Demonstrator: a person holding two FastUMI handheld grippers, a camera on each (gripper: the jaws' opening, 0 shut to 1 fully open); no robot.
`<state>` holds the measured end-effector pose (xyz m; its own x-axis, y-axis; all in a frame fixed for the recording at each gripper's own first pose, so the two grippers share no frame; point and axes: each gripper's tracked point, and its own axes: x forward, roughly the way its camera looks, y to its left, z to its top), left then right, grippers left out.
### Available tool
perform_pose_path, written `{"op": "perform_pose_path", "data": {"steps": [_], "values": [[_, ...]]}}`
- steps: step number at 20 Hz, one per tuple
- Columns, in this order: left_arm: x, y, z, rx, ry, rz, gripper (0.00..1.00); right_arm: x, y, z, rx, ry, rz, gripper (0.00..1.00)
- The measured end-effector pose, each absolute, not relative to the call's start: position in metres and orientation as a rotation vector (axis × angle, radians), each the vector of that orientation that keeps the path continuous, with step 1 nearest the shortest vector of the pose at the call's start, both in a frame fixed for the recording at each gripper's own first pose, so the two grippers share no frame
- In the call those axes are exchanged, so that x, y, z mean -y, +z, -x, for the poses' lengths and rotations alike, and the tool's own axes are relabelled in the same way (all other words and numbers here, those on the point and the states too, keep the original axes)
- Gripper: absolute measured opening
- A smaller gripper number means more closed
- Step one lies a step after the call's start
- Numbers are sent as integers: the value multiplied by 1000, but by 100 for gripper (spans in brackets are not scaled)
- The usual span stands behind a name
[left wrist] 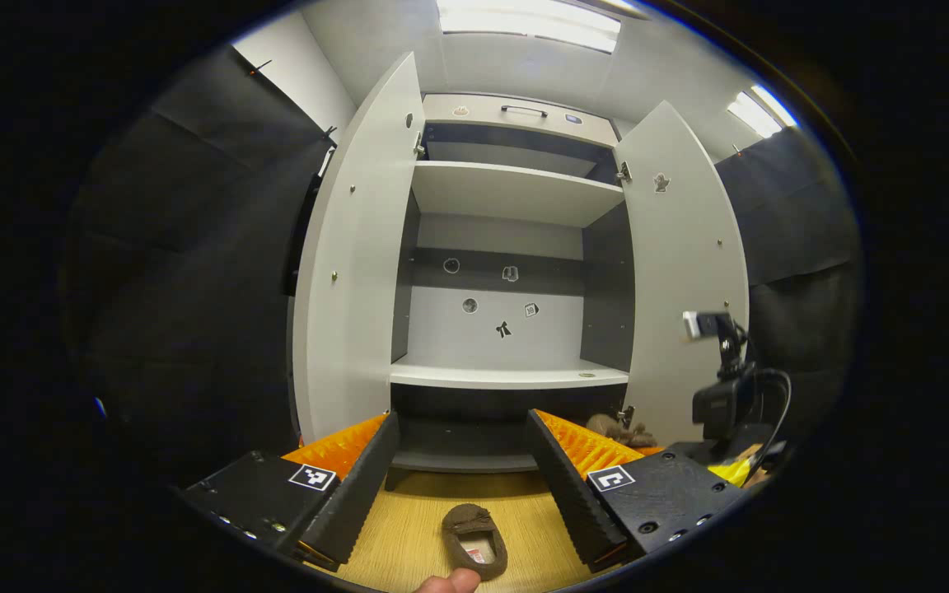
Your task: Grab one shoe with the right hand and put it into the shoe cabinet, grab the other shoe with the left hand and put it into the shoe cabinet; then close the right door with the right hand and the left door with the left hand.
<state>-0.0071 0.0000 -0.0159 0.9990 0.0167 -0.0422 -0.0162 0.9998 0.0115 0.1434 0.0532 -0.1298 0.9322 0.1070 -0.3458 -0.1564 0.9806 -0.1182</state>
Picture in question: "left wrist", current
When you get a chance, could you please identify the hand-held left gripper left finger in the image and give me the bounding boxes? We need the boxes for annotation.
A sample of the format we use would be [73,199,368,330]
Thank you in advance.
[178,410,401,571]

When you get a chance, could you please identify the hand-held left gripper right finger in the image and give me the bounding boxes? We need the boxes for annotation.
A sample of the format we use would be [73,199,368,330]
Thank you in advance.
[524,408,746,575]

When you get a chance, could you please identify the brown fuzzy shoe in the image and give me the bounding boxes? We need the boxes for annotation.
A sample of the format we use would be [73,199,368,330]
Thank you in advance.
[442,504,509,581]
[586,413,658,450]

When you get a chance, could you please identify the grey cabinet door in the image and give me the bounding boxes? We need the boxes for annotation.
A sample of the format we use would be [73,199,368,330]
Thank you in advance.
[292,52,426,446]
[613,100,750,450]

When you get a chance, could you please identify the black backdrop cloth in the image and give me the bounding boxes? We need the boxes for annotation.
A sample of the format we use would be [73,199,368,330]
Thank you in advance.
[67,45,864,483]

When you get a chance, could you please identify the small ceiling light panel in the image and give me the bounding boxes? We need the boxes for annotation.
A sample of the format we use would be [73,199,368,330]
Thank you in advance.
[726,84,797,139]

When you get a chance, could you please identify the large ceiling light panel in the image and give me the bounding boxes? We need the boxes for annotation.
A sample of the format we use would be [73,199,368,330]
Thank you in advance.
[437,0,622,54]

